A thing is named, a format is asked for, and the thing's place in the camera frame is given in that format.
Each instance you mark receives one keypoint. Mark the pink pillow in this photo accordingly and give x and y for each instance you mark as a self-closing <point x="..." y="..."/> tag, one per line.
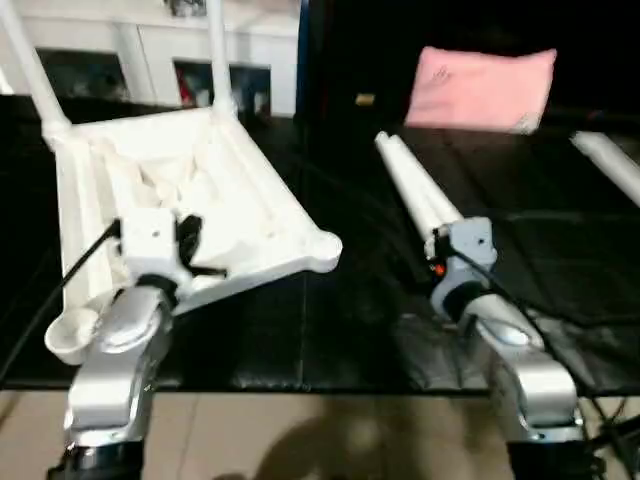
<point x="480" y="90"/>

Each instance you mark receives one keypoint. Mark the white plastic table top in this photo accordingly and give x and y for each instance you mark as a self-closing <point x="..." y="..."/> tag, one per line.
<point x="170" y="190"/>

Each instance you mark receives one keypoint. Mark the white glass-door cabinet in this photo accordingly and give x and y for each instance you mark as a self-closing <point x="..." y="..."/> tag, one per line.
<point x="120" y="40"/>

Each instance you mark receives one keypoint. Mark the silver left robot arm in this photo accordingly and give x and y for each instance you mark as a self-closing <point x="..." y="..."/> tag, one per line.
<point x="120" y="350"/>

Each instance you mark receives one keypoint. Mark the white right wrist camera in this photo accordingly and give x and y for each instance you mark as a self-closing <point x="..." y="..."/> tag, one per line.
<point x="465" y="245"/>

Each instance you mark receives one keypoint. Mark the white plastic table leg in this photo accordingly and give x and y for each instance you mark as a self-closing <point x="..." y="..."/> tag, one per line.
<point x="218" y="50"/>
<point x="30" y="60"/>
<point x="405" y="180"/>
<point x="430" y="195"/>

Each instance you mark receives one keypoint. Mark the small black white trinket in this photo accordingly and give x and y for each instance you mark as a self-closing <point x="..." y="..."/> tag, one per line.
<point x="186" y="5"/>

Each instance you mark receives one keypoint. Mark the black work mat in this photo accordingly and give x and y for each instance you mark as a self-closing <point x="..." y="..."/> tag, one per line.
<point x="330" y="330"/>

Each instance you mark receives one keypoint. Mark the small yellow label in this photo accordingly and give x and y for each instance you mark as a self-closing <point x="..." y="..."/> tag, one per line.
<point x="365" y="100"/>

